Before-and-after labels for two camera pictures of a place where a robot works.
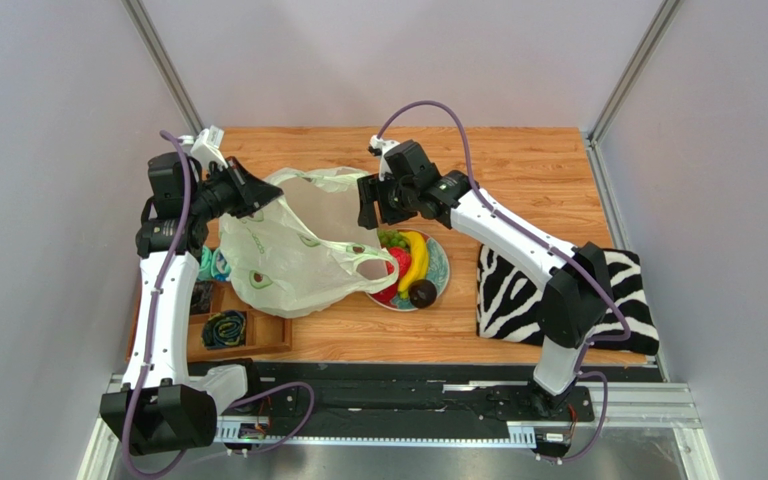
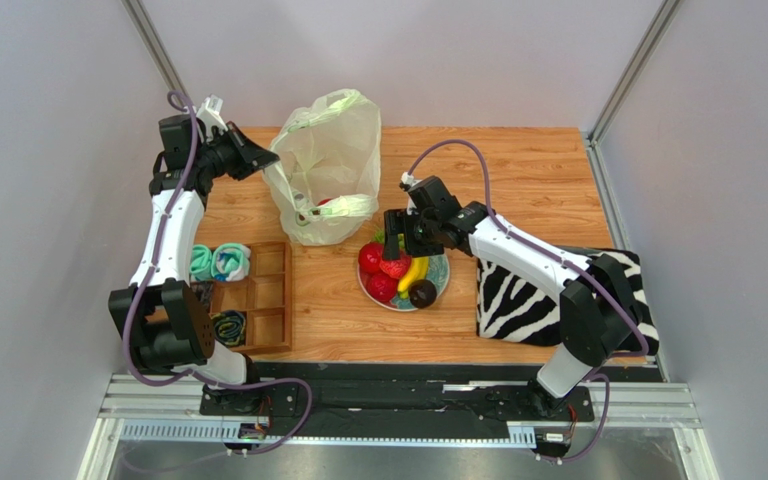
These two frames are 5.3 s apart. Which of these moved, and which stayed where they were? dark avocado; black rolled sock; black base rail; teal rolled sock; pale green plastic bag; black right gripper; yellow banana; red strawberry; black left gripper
Moved: black right gripper; pale green plastic bag; black left gripper
Stayed: black rolled sock; teal rolled sock; dark avocado; black base rail; yellow banana; red strawberry
